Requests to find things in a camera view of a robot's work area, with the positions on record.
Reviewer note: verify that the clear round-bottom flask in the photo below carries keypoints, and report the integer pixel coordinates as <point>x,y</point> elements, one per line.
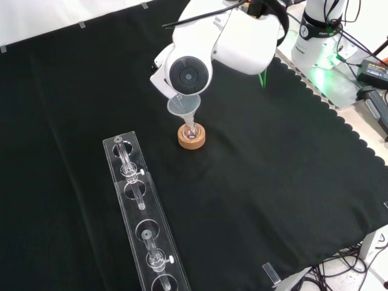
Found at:
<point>191,131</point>

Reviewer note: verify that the translucent plastic funnel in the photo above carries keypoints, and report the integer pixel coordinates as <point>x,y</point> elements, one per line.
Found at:
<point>185,110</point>

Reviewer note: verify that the clear acrylic funnel stand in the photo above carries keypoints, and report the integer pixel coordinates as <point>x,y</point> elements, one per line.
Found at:
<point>142,212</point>

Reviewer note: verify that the black bench cloth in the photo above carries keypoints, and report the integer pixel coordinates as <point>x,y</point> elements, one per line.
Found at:
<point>242,182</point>

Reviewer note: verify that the clear plastic cloth clip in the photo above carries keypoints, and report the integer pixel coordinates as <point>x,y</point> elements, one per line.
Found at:
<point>82,25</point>
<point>272,274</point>
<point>3,48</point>

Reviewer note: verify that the black and grey clamp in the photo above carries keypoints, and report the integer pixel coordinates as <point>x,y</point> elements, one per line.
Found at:
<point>374,104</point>

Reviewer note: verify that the black power adapter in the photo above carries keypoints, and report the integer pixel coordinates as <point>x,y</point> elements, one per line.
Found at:
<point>374,71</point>

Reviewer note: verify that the grey metal base plate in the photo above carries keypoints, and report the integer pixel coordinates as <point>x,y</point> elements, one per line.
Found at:
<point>336,85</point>

